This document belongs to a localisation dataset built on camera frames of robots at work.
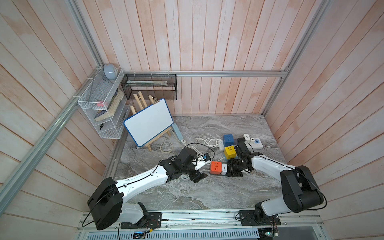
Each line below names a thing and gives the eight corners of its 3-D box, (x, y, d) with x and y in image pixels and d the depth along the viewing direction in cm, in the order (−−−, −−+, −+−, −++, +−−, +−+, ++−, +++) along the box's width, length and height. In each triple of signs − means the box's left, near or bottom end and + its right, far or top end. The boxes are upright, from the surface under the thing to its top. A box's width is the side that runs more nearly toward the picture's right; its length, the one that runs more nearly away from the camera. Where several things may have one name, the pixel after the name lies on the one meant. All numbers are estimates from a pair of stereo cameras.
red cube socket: (210, 177, 90) (212, 170, 82) (209, 168, 94) (211, 161, 86) (220, 177, 90) (223, 170, 82) (218, 168, 94) (221, 161, 86)
